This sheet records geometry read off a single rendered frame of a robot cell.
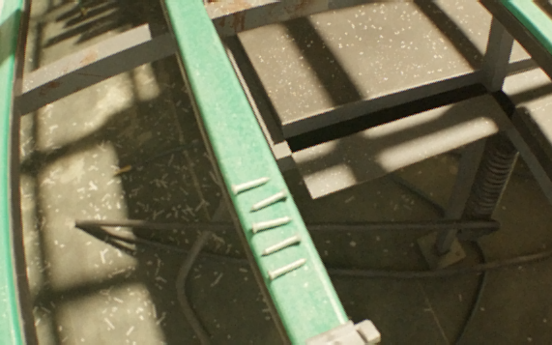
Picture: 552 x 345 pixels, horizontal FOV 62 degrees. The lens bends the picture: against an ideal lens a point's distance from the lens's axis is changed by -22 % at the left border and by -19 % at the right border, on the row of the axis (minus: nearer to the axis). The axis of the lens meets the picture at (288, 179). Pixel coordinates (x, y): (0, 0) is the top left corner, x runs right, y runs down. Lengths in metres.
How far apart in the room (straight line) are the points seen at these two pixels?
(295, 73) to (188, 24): 0.36
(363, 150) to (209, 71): 0.37
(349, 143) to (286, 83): 0.13
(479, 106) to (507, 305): 0.61
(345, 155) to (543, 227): 0.84
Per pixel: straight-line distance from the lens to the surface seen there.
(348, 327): 0.31
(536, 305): 1.36
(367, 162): 0.76
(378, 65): 0.85
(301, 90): 0.81
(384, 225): 1.04
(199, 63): 0.46
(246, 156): 0.38
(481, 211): 1.02
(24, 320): 0.39
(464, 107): 0.86
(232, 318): 1.27
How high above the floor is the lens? 1.16
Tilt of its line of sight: 54 degrees down
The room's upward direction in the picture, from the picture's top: 5 degrees counter-clockwise
